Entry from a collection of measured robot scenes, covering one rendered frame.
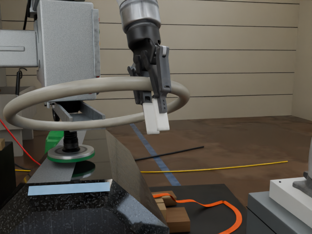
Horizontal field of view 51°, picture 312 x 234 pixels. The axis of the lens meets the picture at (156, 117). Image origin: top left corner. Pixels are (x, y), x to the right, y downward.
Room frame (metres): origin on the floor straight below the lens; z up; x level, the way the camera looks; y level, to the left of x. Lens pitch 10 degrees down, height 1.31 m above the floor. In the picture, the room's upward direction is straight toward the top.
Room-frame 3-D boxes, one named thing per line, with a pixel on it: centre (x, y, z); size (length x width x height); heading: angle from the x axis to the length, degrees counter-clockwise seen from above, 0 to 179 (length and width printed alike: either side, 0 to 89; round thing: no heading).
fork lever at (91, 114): (1.39, 0.36, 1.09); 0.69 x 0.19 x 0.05; 23
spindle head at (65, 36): (1.56, 0.43, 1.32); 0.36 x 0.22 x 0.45; 23
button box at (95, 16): (1.47, 0.27, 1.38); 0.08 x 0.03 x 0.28; 23
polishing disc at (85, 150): (1.49, 0.40, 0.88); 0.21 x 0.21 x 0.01
